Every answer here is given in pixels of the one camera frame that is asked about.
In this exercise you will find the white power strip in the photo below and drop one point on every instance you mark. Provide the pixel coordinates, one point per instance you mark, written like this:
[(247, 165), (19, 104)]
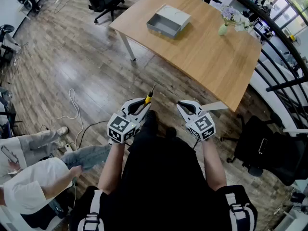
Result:
[(69, 147)]

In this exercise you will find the black smartphone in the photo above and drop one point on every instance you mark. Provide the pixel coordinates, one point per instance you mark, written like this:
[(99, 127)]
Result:
[(9, 154)]

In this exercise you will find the grey metal box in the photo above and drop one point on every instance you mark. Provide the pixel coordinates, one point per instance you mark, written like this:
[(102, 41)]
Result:
[(173, 16)]

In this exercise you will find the white table leg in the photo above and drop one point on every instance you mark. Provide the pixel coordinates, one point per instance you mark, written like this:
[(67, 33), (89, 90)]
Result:
[(215, 106), (126, 44)]

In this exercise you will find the purple white flower bouquet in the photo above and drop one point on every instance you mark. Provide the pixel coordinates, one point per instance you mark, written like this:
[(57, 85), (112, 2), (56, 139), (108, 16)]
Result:
[(231, 13)]

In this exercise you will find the person's left forearm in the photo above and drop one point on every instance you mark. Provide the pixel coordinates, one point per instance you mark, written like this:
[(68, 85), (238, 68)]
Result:
[(113, 165)]

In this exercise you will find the yellow black screwdriver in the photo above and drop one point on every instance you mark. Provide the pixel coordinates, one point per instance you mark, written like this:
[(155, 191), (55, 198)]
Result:
[(149, 96)]

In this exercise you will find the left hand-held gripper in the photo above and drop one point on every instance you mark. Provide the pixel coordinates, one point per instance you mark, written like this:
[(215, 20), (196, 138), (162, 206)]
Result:
[(120, 127)]

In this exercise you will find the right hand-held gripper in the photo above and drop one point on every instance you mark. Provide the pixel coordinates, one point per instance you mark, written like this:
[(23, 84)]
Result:
[(202, 125)]

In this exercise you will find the green vase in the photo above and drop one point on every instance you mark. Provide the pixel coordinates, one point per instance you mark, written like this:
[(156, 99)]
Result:
[(222, 29)]

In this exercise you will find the person's black clothing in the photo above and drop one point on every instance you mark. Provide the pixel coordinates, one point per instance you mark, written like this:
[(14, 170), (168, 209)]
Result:
[(163, 177)]

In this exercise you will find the black office chair with jacket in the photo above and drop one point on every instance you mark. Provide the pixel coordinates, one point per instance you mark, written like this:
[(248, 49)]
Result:
[(284, 157)]

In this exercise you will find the person's right forearm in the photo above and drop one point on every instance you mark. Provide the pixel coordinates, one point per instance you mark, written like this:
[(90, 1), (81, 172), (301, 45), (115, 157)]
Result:
[(213, 165)]

